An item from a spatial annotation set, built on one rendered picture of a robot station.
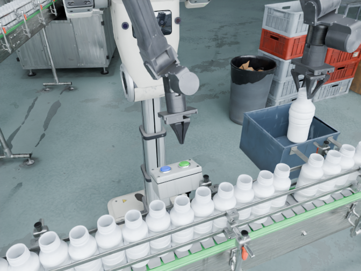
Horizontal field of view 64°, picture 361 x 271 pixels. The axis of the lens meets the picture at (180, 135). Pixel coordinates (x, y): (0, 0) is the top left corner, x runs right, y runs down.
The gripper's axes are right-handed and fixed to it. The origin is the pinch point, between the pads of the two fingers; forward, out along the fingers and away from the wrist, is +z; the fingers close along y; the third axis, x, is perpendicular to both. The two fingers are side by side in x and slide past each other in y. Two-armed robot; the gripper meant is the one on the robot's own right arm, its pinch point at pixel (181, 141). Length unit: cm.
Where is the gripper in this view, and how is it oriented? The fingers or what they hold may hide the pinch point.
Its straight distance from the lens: 84.7
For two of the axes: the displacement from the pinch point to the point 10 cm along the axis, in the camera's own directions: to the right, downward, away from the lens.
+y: 9.3, -2.1, 3.0
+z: 1.3, 9.5, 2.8
